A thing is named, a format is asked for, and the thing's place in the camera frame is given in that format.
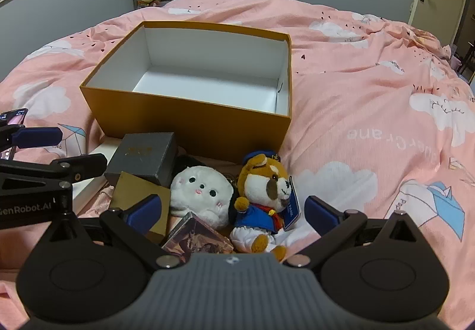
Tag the white flat box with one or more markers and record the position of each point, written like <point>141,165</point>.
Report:
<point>89,189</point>

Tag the pink cloud print blanket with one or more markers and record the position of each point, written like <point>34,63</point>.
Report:
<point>352,92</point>

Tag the shiny picture card box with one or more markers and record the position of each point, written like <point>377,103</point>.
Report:
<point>200,241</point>

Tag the white plush toy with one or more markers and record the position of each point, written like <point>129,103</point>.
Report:
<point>200,192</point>

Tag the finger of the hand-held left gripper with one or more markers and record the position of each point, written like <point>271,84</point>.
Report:
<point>81,164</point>
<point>37,137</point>

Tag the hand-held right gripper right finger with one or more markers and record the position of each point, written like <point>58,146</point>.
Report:
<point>321,216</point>

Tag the black smartphone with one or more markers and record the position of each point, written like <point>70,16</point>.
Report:
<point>16,115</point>

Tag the brown dog plush sailor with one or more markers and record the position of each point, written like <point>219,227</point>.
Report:
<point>259,181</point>

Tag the grey square box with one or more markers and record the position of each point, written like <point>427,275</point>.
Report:
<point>144,159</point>

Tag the orange cardboard box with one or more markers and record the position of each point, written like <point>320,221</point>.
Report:
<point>185,118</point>

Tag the gold flat box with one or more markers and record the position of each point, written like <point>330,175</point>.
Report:
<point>133,187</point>

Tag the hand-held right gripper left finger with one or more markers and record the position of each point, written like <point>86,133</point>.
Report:
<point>143,213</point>

